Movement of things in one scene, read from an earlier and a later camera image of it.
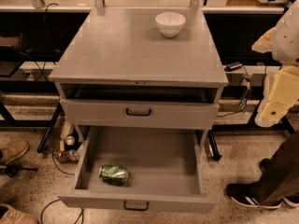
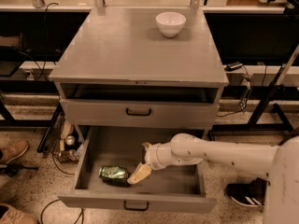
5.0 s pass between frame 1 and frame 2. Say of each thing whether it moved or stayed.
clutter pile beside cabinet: stayed
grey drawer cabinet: stayed
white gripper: moved
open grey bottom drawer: stayed
